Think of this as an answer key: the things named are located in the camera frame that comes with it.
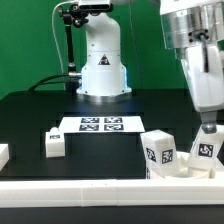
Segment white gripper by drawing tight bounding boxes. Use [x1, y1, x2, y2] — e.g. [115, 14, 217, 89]
[181, 44, 224, 134]

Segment white round stool seat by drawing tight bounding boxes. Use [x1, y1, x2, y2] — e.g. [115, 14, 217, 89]
[145, 151, 218, 180]

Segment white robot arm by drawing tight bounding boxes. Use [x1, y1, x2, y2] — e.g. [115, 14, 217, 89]
[77, 0, 224, 134]

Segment white U-shaped obstacle fence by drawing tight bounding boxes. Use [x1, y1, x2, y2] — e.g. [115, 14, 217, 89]
[0, 141, 224, 209]

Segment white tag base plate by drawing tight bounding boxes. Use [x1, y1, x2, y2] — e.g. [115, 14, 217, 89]
[59, 116, 145, 133]

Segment white camera cable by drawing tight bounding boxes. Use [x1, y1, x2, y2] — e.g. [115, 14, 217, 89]
[51, 0, 75, 74]

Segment black camera on mount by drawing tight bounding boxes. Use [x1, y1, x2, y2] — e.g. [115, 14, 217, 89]
[78, 0, 113, 13]

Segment black cables on table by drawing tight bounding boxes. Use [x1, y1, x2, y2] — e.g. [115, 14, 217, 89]
[27, 73, 82, 92]

